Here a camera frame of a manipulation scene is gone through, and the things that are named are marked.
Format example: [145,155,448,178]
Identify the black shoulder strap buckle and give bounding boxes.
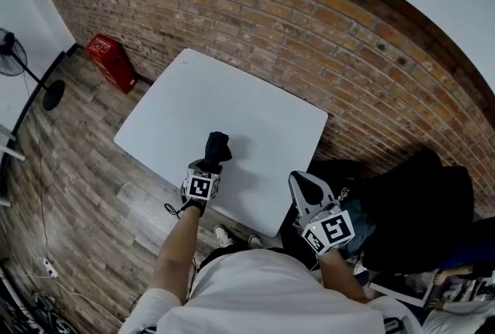
[382,316,404,334]

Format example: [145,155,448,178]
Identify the white table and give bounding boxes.
[113,47,329,238]

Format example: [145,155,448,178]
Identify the black jacket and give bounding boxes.
[336,148,477,272]

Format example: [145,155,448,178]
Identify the blue jeans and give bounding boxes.
[342,199,377,261]

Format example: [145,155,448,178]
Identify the red box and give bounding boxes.
[84,33,138,94]

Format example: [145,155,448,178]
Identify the person's white left shoe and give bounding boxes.
[213,223,235,248]

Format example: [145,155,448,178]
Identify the black wrist strap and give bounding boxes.
[181,199,207,218]

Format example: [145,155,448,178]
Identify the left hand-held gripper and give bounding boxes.
[181,158,224,202]

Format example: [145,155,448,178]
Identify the person's white shirt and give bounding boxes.
[118,249,423,334]

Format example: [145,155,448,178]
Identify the black standing fan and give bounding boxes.
[0,26,67,112]

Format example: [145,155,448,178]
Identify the small white power strip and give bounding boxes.
[43,257,60,280]

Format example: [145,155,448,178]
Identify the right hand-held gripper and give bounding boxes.
[288,170,357,257]

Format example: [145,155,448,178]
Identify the cluttered equipment shelf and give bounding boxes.
[0,258,78,334]

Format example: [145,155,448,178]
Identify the person's right forearm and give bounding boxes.
[317,249,369,305]

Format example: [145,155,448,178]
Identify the person's black trousers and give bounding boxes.
[196,243,287,271]

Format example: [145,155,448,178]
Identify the person's left forearm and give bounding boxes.
[148,206,203,305]

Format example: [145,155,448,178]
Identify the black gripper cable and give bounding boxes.
[163,200,193,218]

